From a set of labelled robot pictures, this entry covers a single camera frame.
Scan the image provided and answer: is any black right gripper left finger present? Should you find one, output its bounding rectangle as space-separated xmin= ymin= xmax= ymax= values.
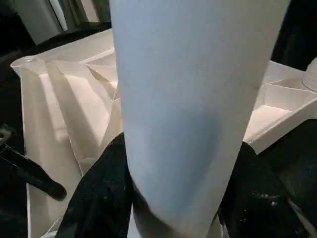
xmin=58 ymin=132 xmax=136 ymax=238

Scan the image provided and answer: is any black table mat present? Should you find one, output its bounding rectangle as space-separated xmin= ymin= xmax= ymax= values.
xmin=0 ymin=49 xmax=317 ymax=238

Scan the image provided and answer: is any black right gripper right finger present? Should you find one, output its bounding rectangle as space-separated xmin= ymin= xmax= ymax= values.
xmin=218 ymin=143 xmax=317 ymax=238

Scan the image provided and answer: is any white plastic table top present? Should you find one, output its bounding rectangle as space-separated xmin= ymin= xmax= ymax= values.
xmin=9 ymin=27 xmax=317 ymax=238

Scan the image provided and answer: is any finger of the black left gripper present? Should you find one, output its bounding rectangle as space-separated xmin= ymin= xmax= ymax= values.
xmin=0 ymin=148 xmax=68 ymax=202

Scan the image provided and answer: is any white plastic table leg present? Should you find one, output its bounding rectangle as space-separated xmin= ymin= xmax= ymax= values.
xmin=301 ymin=56 xmax=317 ymax=90
xmin=108 ymin=0 xmax=289 ymax=238

